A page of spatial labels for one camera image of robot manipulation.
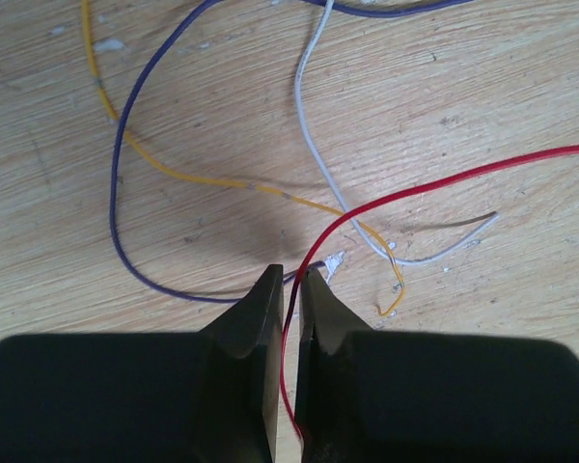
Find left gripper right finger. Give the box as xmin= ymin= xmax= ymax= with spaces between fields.
xmin=295 ymin=270 xmax=579 ymax=462

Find purple wire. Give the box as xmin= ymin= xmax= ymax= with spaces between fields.
xmin=109 ymin=0 xmax=474 ymax=304

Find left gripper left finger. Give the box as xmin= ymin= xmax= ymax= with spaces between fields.
xmin=0 ymin=264 xmax=283 ymax=462

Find white wire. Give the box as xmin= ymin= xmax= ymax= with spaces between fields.
xmin=293 ymin=0 xmax=501 ymax=266

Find yellow wire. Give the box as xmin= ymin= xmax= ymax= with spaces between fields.
xmin=80 ymin=0 xmax=406 ymax=317

